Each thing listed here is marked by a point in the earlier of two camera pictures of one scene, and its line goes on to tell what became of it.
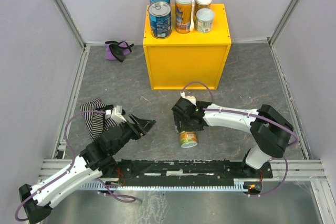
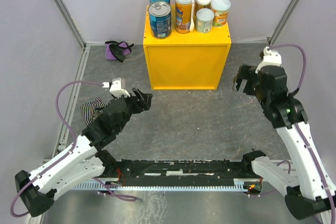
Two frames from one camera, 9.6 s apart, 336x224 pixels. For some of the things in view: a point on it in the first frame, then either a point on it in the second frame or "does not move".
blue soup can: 160,19 does not move
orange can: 202,0 does not move
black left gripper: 135,127 -> 137,99
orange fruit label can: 188,139 -> 221,7
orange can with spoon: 183,2 does not move
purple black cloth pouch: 117,51 does not move
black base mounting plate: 188,172 does not move
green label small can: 204,19 does not move
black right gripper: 182,123 -> 250,80
